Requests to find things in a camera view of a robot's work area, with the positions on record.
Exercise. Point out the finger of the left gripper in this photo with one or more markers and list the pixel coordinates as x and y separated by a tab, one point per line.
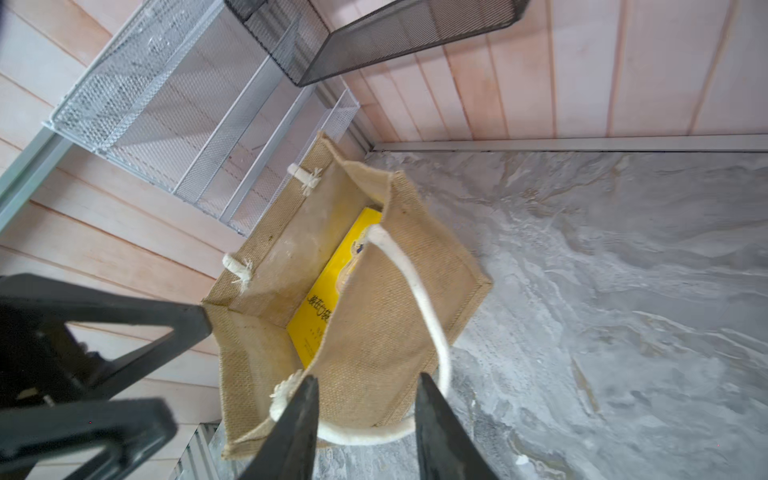
124	434
185	382

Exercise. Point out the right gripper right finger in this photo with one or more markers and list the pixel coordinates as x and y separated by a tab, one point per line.
444	450

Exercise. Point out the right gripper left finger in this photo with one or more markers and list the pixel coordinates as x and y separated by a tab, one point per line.
289	450

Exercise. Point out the yellow book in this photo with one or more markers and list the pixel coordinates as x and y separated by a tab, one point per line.
307	327

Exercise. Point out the brown canvas tote bag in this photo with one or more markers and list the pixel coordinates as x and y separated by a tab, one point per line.
414	289

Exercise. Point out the white wire mesh shelf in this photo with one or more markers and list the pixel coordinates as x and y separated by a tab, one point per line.
185	98

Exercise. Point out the black mesh wall basket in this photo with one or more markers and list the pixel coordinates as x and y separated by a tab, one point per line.
307	51

